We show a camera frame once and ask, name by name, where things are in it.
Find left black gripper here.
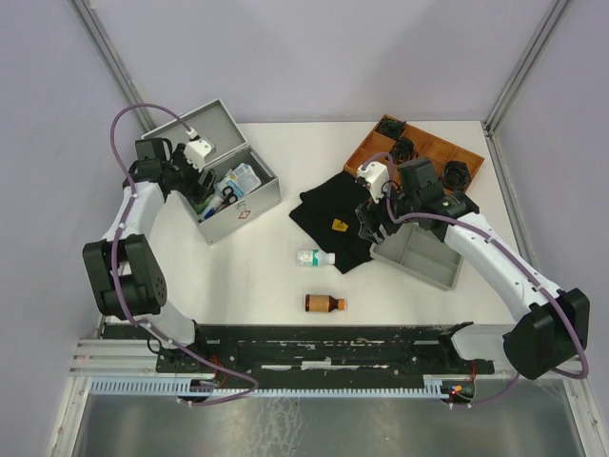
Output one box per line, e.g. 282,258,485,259
164,144,218,205

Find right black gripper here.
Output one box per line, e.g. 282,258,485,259
355,176,420,246

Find green small sachet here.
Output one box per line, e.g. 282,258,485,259
192,202,206,214

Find white blue tube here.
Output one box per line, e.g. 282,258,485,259
200,199,225,220

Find grey metal first aid box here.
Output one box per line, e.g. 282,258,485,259
167,100,282,245

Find blue white gauze packet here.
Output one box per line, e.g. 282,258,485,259
219,163,262,198

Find grey plastic divided tray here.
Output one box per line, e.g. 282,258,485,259
370,224,462,290

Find clear bottle green label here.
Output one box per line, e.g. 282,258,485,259
297,249,336,268

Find brown medicine bottle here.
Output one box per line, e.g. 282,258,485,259
304,294,346,313

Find black handled scissors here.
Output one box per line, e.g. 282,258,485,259
222,186,238,206

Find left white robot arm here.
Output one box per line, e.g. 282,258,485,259
83,134,215,371

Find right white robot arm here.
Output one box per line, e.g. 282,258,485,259
356,153,590,380

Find black folded cloth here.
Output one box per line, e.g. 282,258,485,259
289,171,372,274

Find dark rolled item compartment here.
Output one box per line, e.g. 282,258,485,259
390,137,418,164
376,116,406,141

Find brown wooden compartment tray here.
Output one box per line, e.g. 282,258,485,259
344,121,484,193

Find black rolled item right compartment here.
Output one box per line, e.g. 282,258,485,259
440,161,472,191

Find dark rolled item top compartment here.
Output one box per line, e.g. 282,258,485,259
376,116,406,141

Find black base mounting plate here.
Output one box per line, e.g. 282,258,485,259
102,323,496,389

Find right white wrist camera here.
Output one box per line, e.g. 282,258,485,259
356,161,389,204

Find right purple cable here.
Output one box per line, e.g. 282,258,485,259
359,151,591,408

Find light blue cable duct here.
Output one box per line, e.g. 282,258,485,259
88,375,449,400

